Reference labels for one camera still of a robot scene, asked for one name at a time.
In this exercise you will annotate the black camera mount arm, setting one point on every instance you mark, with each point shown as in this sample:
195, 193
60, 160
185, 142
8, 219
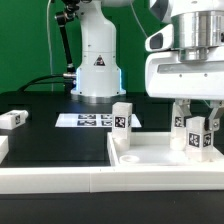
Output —
62, 18

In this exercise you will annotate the white square table top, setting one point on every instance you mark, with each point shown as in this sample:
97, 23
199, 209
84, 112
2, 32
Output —
152, 149

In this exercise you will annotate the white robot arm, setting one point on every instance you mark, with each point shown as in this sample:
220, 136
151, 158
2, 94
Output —
186, 60

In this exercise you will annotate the white U-shaped obstacle fence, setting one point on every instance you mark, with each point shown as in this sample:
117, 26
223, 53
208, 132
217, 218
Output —
111, 178

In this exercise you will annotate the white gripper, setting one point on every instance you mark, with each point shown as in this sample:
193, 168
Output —
167, 77

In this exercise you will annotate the white sheet with markers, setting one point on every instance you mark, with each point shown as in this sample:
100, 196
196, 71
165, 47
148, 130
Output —
83, 120

